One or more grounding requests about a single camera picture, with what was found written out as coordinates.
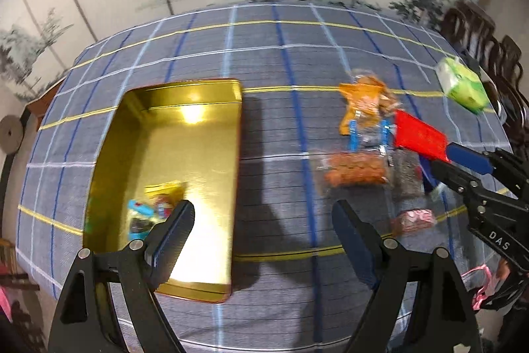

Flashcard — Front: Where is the clear fried dough twist packet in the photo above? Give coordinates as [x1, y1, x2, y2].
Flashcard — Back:
[351, 69, 398, 118]
[317, 152, 390, 189]

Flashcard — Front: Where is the blue and white snack packet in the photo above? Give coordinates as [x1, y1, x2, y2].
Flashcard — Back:
[421, 166, 446, 201]

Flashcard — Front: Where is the blue plaid tablecloth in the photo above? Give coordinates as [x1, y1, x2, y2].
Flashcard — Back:
[14, 0, 513, 353]

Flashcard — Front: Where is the grey round disc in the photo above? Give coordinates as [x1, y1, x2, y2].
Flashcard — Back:
[0, 115, 24, 155]

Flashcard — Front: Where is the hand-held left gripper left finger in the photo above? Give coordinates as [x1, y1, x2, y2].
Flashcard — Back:
[49, 199, 196, 353]

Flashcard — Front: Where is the dark wooden chair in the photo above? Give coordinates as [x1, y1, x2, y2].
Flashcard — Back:
[439, 0, 497, 62]
[483, 34, 529, 155]

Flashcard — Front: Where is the orange snack packet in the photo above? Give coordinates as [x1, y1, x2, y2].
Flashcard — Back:
[339, 81, 387, 135]

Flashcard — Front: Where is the yellow and red snack packet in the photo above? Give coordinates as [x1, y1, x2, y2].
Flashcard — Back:
[144, 180, 185, 220]

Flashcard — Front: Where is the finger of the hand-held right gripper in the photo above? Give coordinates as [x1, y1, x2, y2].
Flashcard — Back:
[448, 143, 529, 199]
[430, 162, 484, 209]

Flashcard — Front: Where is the brown wooden furniture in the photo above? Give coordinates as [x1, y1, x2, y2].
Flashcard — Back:
[0, 238, 41, 292]

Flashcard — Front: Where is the green tissue pack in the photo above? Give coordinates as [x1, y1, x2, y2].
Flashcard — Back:
[436, 56, 491, 115]

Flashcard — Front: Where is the gold and maroon tin box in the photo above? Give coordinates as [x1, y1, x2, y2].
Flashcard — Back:
[83, 78, 244, 304]

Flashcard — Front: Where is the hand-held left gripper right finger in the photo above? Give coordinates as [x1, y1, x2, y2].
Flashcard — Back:
[332, 199, 484, 353]

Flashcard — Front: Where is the blue snack packet dark filling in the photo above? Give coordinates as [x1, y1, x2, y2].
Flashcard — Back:
[126, 199, 157, 241]

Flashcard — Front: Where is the pink snack packet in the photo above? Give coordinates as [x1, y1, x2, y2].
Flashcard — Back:
[390, 208, 437, 238]

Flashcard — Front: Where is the blue-ended clear snack packet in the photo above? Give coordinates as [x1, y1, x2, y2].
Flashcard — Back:
[348, 119, 394, 156]

